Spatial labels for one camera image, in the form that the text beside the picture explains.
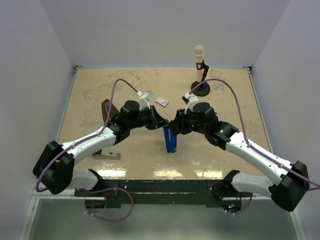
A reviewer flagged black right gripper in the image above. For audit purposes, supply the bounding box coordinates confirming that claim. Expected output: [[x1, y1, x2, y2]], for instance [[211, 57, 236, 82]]
[[168, 107, 208, 135]]

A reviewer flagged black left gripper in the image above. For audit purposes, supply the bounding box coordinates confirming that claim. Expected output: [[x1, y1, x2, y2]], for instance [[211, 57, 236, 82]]
[[128, 105, 169, 130]]

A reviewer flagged blue stapler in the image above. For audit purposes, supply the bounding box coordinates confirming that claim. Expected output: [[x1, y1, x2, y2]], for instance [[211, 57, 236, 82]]
[[163, 126, 177, 154]]

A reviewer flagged grey stapler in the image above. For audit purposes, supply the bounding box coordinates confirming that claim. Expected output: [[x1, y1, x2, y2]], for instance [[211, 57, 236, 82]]
[[91, 149, 121, 160]]

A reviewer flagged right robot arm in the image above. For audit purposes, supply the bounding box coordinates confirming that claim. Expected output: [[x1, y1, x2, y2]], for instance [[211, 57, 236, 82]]
[[168, 102, 310, 212]]

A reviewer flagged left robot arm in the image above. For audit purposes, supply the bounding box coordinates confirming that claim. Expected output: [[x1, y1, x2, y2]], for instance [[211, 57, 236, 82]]
[[32, 100, 169, 196]]

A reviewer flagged red white staple box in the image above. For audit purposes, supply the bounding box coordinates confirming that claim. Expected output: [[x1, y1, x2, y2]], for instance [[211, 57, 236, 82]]
[[155, 97, 169, 108]]

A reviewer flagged brown wooden metronome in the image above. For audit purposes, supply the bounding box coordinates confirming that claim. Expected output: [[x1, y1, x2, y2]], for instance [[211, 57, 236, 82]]
[[101, 98, 120, 123]]

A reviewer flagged beige microphone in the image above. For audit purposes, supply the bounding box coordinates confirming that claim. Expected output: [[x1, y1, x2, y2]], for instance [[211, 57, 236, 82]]
[[194, 45, 205, 83]]

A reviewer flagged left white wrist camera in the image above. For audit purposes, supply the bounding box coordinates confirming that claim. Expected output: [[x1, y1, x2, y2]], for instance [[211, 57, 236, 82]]
[[136, 90, 154, 110]]

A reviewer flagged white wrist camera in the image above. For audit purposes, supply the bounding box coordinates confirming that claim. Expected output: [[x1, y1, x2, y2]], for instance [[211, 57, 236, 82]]
[[136, 90, 154, 110], [182, 92, 199, 114]]

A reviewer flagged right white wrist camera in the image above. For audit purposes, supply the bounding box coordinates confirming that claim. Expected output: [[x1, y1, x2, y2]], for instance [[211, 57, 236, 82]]
[[182, 92, 199, 114]]

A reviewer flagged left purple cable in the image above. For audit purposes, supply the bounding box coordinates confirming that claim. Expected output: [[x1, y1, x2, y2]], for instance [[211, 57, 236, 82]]
[[35, 78, 141, 193]]

